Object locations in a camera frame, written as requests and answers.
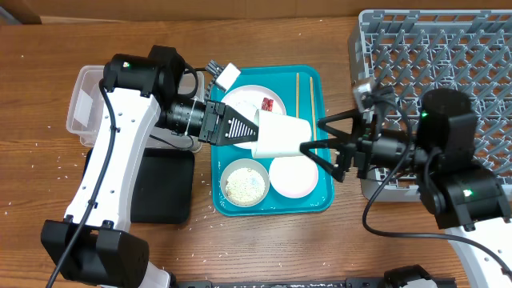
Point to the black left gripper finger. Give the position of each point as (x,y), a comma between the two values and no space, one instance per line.
(237,124)
(226,140)

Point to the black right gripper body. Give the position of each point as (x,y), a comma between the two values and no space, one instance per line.
(382,148)

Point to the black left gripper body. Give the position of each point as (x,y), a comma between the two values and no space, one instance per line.
(191,117)

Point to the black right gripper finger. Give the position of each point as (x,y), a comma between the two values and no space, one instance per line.
(337,169)
(357,124)

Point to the red snack wrapper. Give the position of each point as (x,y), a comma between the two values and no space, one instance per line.
(267,104)

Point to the white paper cup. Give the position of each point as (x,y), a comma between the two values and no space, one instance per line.
(279,135)

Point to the grey bowl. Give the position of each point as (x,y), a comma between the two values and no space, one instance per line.
(245,183)

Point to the wooden chopstick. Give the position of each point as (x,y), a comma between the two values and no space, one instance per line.
(297,96)
(313,110)

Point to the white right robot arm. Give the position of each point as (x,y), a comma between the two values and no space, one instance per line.
(470,206)

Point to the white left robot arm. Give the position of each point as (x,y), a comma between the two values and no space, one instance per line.
(93,243)

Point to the grey dishwasher rack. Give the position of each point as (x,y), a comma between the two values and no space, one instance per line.
(421,50)

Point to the teal serving tray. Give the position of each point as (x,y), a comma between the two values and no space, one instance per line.
(282,81)

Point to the black tray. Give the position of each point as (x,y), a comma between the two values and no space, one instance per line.
(163,187)

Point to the clear plastic bin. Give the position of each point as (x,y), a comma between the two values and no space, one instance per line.
(86,110)

